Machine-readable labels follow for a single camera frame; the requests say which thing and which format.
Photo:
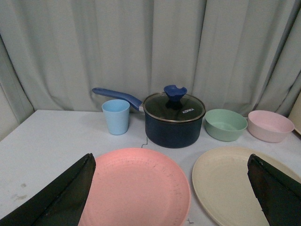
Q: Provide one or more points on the pink plastic bowl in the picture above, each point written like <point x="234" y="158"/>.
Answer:
<point x="269" y="126"/>

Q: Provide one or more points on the light blue plastic cup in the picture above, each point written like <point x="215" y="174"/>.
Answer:
<point x="116" y="114"/>

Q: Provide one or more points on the glass lid blue knob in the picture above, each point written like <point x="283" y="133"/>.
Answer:
<point x="174" y="105"/>

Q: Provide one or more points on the grey curtain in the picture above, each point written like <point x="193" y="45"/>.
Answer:
<point x="241" y="55"/>

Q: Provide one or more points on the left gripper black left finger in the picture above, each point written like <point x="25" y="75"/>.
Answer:
<point x="61" y="202"/>

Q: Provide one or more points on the cream plastic plate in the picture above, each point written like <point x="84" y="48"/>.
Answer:
<point x="223" y="188"/>

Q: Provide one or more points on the dark blue saucepan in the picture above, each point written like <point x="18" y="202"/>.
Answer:
<point x="165" y="134"/>

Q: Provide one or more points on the pink plastic plate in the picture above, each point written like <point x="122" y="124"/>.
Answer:
<point x="137" y="187"/>

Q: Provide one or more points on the green plastic bowl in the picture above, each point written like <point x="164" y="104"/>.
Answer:
<point x="224" y="125"/>

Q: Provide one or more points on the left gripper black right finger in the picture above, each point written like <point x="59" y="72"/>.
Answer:
<point x="278" y="194"/>

